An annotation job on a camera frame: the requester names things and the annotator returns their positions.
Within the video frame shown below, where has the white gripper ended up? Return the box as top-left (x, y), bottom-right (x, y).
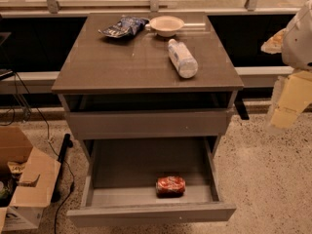
top-left (260, 0), bottom-right (312, 129)

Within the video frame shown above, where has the red coke can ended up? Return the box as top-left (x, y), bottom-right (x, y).
top-left (156, 176), bottom-right (186, 196)

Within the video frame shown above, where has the black cable on floor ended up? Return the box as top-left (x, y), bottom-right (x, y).
top-left (13, 71), bottom-right (76, 234)

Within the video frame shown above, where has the black bar on floor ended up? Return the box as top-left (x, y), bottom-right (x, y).
top-left (51, 134), bottom-right (73, 203)

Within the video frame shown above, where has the blue chip bag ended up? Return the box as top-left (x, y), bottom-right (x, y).
top-left (98, 16), bottom-right (149, 39)

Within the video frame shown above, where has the closed grey upper drawer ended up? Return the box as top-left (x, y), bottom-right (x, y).
top-left (65, 110), bottom-right (233, 140)

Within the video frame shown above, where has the white bowl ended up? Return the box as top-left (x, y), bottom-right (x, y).
top-left (150, 16), bottom-right (184, 37)

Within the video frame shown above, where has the open cardboard box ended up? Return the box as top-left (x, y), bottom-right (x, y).
top-left (0, 127), bottom-right (60, 232)

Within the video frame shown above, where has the grey drawer cabinet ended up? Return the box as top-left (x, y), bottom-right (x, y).
top-left (51, 12), bottom-right (245, 228)

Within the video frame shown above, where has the clear plastic water bottle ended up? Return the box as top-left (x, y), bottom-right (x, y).
top-left (168, 39), bottom-right (198, 79)

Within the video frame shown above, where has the open grey middle drawer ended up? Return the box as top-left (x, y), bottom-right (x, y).
top-left (67, 137), bottom-right (236, 227)

